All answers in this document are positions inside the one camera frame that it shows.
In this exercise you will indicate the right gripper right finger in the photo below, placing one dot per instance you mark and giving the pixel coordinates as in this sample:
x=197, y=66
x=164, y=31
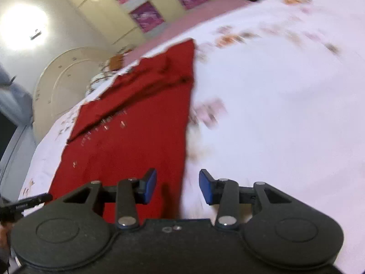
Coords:
x=276, y=227

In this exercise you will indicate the cream headboard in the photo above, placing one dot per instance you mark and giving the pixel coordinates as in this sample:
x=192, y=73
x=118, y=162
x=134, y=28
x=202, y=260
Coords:
x=63, y=83

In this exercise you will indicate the pink mattress cover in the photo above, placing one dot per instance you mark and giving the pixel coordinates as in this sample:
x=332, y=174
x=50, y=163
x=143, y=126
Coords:
x=195, y=16

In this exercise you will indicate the left hand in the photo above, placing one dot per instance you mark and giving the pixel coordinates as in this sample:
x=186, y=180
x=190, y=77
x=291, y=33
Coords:
x=5, y=247

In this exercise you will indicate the lower left purple poster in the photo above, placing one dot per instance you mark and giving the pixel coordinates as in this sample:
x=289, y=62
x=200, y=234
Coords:
x=147, y=17

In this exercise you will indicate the white floral bed sheet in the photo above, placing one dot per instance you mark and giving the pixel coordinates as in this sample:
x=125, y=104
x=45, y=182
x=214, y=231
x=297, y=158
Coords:
x=279, y=97

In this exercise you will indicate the red knitted sweater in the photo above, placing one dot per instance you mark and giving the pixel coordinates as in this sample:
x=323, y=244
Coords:
x=137, y=124

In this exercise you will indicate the cream wardrobe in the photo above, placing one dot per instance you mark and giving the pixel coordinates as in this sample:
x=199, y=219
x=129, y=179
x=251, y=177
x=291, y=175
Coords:
x=132, y=22

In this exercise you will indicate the white patterned pillow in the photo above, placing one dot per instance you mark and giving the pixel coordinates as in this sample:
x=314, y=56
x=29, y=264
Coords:
x=104, y=75

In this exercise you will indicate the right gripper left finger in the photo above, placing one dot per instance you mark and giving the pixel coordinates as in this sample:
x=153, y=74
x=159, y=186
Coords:
x=76, y=228

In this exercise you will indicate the orange checked pillow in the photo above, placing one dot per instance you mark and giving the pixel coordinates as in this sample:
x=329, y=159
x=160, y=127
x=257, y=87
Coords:
x=116, y=62

